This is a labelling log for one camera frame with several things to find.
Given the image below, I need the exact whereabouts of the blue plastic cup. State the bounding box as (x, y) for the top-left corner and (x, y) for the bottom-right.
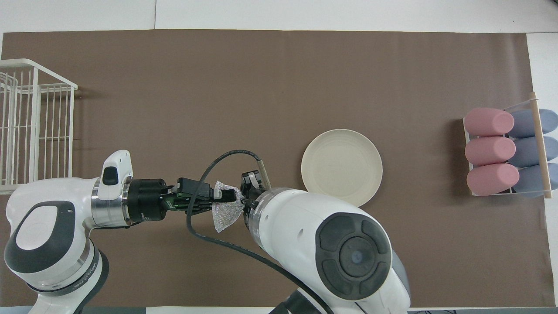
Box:
(514, 164), (558, 197)
(508, 109), (558, 139)
(510, 137), (558, 168)

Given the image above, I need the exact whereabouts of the white wire dish rack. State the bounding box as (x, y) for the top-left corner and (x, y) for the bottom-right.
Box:
(0, 58), (78, 195)

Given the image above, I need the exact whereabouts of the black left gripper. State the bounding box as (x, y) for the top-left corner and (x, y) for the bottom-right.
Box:
(127, 176), (240, 225)

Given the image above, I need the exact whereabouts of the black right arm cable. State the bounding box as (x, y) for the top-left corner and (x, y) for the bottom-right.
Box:
(186, 150), (337, 314)

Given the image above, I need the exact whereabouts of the white cup rack wooden handle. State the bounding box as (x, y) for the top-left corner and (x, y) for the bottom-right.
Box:
(463, 92), (553, 199)

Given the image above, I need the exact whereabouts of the cream round plate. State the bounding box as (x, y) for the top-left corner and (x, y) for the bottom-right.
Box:
(301, 129), (384, 208)

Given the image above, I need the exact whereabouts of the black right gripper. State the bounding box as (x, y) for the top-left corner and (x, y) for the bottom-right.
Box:
(240, 171), (268, 206)

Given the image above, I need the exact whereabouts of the clear plastic bag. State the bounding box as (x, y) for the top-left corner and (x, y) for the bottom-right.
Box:
(212, 180), (245, 233)

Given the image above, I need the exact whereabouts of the pink plastic cup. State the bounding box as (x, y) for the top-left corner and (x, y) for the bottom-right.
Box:
(464, 108), (515, 136)
(466, 164), (520, 197)
(465, 137), (517, 167)

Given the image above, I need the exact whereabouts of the brown table mat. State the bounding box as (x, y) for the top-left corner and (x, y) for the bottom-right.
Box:
(0, 29), (548, 308)

